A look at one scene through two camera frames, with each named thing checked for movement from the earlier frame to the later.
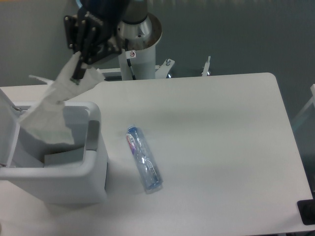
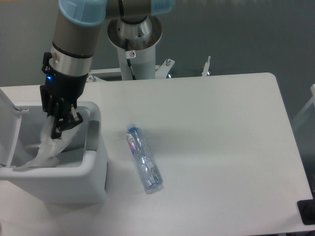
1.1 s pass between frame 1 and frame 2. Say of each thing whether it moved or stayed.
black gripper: moved
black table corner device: stayed
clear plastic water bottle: stayed
